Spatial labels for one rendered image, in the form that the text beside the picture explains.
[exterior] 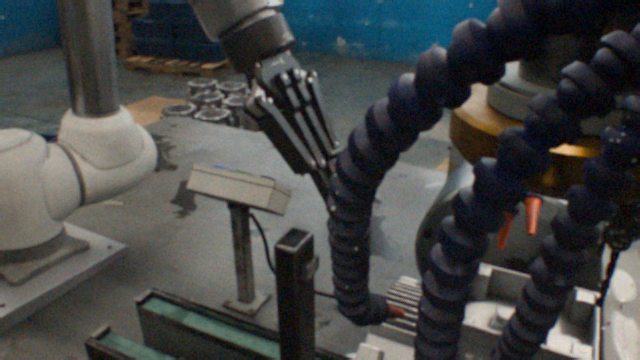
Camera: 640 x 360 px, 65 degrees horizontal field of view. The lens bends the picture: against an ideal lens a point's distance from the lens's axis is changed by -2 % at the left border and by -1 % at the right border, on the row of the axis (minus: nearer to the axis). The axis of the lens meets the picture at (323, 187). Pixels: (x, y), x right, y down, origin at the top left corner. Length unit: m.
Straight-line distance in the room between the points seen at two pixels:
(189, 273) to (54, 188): 0.32
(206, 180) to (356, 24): 5.88
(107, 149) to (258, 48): 0.70
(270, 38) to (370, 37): 6.11
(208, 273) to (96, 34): 0.54
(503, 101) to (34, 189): 0.94
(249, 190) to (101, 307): 0.41
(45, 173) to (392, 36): 5.69
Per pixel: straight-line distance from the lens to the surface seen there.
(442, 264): 0.22
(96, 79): 1.16
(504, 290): 0.56
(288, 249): 0.36
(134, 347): 0.81
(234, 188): 0.87
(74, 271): 1.17
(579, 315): 0.55
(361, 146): 0.20
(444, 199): 0.71
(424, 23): 6.36
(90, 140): 1.18
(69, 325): 1.08
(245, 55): 0.54
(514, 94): 0.37
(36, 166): 1.13
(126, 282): 1.15
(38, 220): 1.16
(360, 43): 6.71
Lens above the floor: 1.45
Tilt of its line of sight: 27 degrees down
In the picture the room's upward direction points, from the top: straight up
